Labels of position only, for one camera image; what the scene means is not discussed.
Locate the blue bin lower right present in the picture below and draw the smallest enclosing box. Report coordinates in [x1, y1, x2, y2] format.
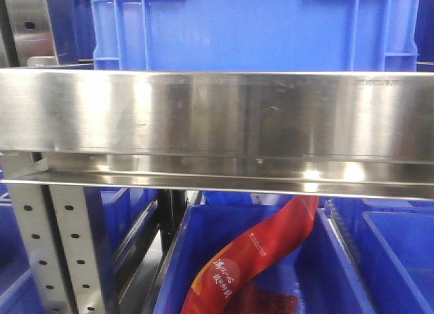
[330, 197, 433, 313]

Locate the large blue bin upper shelf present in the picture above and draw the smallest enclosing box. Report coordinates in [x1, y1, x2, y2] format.
[91, 0, 420, 71]

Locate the blue bin lower left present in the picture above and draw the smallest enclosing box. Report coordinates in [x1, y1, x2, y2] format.
[100, 188, 159, 257]

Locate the perforated steel shelf upright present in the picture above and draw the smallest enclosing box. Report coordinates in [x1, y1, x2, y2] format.
[1, 151, 120, 313]

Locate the blue bin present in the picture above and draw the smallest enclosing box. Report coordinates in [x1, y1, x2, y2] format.
[100, 188, 159, 257]
[330, 197, 433, 313]
[154, 195, 374, 313]

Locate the stainless steel shelf rail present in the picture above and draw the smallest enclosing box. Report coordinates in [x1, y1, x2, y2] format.
[1, 68, 433, 200]

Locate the blue bin lower centre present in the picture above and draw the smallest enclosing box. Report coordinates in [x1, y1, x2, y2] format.
[154, 195, 374, 313]

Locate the red snack bag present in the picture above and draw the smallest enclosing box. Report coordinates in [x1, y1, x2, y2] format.
[181, 195, 319, 313]

